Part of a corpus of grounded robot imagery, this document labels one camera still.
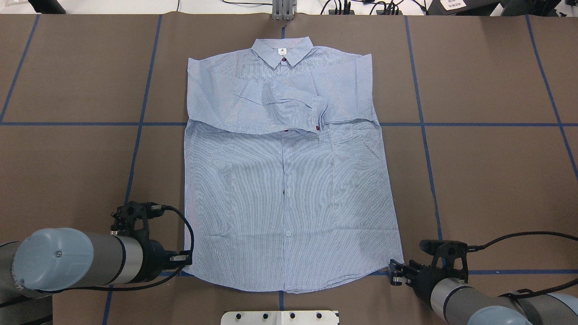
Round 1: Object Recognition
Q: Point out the aluminium frame post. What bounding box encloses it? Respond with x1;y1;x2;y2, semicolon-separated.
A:
272;0;297;21

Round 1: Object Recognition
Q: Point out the white pedestal base plate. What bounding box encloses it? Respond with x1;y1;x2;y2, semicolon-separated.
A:
220;310;340;325

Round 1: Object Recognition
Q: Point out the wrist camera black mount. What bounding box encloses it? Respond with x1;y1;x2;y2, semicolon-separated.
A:
419;239;468;273
110;201;164;240

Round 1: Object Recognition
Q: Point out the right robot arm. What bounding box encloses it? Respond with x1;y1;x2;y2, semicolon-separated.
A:
387;260;578;325

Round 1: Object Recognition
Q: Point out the light blue striped shirt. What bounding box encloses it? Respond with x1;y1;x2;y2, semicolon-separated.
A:
183;37;403;293

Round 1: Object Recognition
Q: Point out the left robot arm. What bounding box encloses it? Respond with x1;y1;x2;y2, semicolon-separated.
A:
0;228;192;325

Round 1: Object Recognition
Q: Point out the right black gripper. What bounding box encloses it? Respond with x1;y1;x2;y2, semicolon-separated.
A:
388;259;448;305

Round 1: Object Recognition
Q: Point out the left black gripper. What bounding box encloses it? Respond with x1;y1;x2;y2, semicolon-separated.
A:
143;240;192;280

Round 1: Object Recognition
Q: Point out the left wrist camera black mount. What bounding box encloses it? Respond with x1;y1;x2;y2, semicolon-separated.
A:
110;201;164;240

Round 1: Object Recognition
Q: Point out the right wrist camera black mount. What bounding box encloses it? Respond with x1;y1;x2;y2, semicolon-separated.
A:
419;239;468;273

